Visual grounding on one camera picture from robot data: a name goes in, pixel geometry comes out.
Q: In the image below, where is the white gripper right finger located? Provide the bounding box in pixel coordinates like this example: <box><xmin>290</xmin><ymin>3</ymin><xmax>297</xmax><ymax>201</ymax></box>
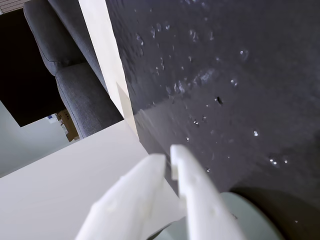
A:
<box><xmin>169</xmin><ymin>144</ymin><xmax>248</xmax><ymax>240</ymax></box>

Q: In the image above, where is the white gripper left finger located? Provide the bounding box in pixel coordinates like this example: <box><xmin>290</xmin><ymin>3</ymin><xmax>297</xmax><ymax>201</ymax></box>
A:
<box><xmin>74</xmin><ymin>153</ymin><xmax>186</xmax><ymax>240</ymax></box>

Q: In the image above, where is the white board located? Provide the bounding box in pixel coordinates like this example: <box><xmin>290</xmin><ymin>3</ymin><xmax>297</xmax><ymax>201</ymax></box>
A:
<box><xmin>0</xmin><ymin>119</ymin><xmax>186</xmax><ymax>240</ymax></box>

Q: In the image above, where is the brown cardboard box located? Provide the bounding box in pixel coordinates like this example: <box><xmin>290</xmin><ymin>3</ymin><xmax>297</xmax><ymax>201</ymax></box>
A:
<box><xmin>55</xmin><ymin>109</ymin><xmax>81</xmax><ymax>143</ymax></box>

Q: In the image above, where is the blue and white package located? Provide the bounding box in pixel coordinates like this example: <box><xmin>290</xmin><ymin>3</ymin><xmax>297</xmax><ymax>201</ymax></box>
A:
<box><xmin>46</xmin><ymin>113</ymin><xmax>59</xmax><ymax>125</ymax></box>

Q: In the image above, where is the grey fabric sofa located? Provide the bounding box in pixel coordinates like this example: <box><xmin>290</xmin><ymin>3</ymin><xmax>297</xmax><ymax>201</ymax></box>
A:
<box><xmin>23</xmin><ymin>0</ymin><xmax>126</xmax><ymax>139</ymax></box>

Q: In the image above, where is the black textured mat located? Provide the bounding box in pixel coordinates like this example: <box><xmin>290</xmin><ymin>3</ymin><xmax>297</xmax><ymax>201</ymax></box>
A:
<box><xmin>104</xmin><ymin>0</ymin><xmax>320</xmax><ymax>240</ymax></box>

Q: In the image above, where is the light wooden board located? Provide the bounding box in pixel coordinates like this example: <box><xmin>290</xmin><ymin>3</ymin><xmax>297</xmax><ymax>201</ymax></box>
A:
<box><xmin>78</xmin><ymin>0</ymin><xmax>139</xmax><ymax>137</ymax></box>

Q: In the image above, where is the black rug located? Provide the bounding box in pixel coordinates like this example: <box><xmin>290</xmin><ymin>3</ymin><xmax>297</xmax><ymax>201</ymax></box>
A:
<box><xmin>0</xmin><ymin>8</ymin><xmax>66</xmax><ymax>128</ymax></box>

